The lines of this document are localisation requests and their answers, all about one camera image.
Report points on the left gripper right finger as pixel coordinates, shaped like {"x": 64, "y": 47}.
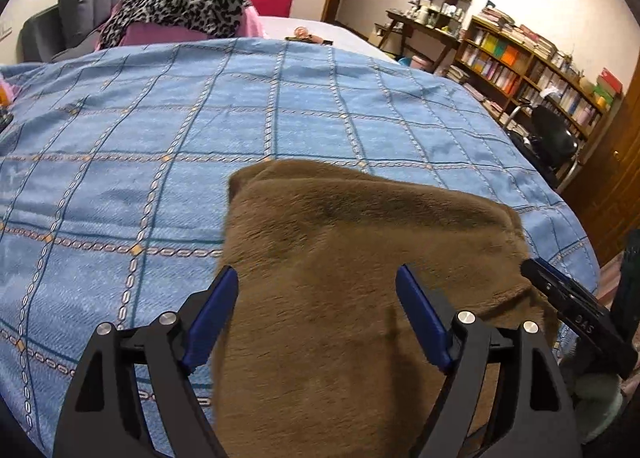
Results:
{"x": 503, "y": 394}

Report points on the leopard print blanket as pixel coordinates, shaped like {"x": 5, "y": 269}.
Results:
{"x": 175, "y": 0}

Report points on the black office chair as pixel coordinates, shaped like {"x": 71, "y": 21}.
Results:
{"x": 547, "y": 143}

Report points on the wooden bookshelf with books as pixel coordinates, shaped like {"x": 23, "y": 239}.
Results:
{"x": 504, "y": 68}

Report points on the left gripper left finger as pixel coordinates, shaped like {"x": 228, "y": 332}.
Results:
{"x": 102, "y": 415}

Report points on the wooden desk with shelf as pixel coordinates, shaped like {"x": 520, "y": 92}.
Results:
{"x": 440, "y": 20}

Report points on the wooden wardrobe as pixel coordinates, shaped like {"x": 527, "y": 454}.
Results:
{"x": 605, "y": 193}

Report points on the grey tufted headboard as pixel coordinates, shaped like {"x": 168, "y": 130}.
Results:
{"x": 67, "y": 30}

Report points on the brown fleece pants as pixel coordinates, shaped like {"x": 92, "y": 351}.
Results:
{"x": 319, "y": 359}

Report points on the blue patterned bedspread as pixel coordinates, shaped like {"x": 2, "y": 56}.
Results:
{"x": 115, "y": 169}

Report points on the small doll on bed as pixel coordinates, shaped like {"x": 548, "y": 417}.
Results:
{"x": 302, "y": 35}

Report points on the pink pillow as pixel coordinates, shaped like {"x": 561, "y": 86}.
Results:
{"x": 185, "y": 27}

